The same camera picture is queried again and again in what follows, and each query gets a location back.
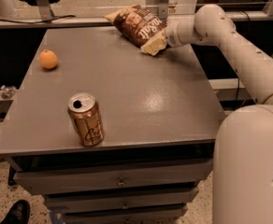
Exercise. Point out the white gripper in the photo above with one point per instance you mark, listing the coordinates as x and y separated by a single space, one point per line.
173 34

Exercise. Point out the brown chip bag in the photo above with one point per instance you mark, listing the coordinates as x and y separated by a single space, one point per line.
141 27

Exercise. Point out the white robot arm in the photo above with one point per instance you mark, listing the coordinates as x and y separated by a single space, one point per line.
243 153

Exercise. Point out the orange soda can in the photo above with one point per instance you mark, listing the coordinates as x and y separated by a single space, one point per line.
83 109

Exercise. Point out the grey drawer cabinet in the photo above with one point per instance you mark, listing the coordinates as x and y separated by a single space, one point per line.
159 114

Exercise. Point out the orange fruit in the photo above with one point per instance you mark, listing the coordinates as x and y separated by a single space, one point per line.
48 59

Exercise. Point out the top drawer knob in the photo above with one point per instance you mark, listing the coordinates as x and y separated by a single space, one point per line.
121 183

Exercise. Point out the drawer knob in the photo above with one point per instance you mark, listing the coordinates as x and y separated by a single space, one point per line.
125 206
121 183

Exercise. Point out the crumpled clear plastic object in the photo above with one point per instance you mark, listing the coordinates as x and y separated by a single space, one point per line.
8 91

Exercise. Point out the middle drawer knob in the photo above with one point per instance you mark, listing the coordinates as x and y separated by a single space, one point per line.
125 206

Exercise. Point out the black shoe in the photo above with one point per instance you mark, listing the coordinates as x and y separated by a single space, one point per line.
19 213

